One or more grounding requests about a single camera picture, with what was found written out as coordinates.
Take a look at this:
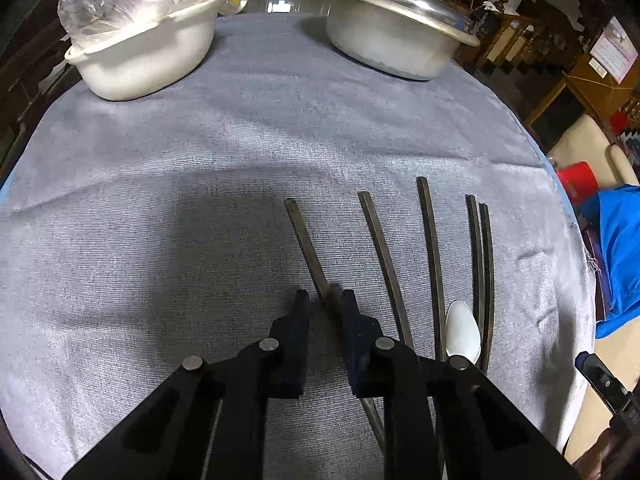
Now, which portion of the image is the white spoon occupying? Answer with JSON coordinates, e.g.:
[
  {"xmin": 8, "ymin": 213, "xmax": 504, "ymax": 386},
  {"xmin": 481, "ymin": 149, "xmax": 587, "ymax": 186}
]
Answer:
[{"xmin": 444, "ymin": 301, "xmax": 482, "ymax": 361}]

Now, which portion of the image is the white plastic basin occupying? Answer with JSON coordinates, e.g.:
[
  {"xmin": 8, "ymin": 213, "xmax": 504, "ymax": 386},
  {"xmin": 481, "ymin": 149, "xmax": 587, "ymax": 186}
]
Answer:
[{"xmin": 65, "ymin": 0, "xmax": 226, "ymax": 101}]

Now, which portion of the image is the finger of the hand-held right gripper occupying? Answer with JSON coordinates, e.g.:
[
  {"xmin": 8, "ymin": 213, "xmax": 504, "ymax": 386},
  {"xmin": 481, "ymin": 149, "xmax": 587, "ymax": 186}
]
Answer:
[{"xmin": 575, "ymin": 351, "xmax": 633, "ymax": 417}]

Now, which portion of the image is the red plastic chair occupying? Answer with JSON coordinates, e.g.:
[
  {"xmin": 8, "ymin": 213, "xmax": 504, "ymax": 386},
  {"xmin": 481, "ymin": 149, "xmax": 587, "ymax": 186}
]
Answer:
[{"xmin": 556, "ymin": 161, "xmax": 599, "ymax": 206}]

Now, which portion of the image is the grey tablecloth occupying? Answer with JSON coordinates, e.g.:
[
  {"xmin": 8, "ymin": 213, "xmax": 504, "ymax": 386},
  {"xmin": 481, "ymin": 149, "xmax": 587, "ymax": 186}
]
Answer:
[{"xmin": 0, "ymin": 10, "xmax": 598, "ymax": 480}]

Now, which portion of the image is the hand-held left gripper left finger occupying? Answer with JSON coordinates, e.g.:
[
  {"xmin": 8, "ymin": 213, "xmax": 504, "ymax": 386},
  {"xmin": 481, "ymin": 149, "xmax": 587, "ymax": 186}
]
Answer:
[{"xmin": 62, "ymin": 289, "xmax": 311, "ymax": 480}]

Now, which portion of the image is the wooden pillar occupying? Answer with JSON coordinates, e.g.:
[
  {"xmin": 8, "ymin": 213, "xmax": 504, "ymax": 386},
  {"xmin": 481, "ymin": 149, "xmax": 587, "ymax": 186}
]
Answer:
[{"xmin": 524, "ymin": 20, "xmax": 640, "ymax": 147}]

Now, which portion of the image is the cream sofa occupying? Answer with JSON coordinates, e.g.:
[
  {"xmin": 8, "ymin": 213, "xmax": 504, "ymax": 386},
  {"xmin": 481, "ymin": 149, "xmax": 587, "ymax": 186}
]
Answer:
[{"xmin": 547, "ymin": 114, "xmax": 640, "ymax": 187}]

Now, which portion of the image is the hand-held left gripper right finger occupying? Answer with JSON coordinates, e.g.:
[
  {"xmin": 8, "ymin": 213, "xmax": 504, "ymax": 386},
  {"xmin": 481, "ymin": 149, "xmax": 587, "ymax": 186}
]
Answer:
[{"xmin": 341, "ymin": 288, "xmax": 581, "ymax": 480}]

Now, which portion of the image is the blue jacket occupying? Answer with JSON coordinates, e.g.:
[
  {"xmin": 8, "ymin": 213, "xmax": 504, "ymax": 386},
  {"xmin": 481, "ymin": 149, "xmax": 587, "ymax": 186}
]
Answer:
[{"xmin": 582, "ymin": 185, "xmax": 640, "ymax": 341}]

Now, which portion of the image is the wall calendar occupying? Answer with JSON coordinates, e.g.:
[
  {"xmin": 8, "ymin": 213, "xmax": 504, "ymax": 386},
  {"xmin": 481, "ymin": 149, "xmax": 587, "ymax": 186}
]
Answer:
[{"xmin": 590, "ymin": 17, "xmax": 639, "ymax": 84}]

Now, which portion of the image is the wooden stair railing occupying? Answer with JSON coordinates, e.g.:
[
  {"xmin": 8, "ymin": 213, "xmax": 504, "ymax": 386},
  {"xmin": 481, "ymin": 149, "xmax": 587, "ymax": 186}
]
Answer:
[{"xmin": 475, "ymin": 0, "xmax": 547, "ymax": 77}]

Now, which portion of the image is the aluminium pot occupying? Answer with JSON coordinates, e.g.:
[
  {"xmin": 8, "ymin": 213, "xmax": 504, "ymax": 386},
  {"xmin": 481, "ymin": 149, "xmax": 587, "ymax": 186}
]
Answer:
[{"xmin": 325, "ymin": 5, "xmax": 481, "ymax": 81}]

